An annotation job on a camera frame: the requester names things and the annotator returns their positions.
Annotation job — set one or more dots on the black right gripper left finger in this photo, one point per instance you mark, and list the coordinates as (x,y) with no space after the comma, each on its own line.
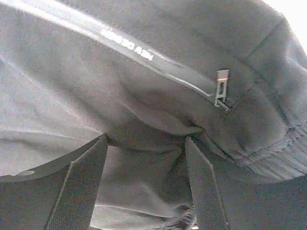
(58,195)

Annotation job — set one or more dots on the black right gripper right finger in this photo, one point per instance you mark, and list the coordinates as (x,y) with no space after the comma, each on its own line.
(227,197)

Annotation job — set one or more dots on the black shorts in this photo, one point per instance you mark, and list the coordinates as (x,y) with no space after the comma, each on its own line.
(147,74)

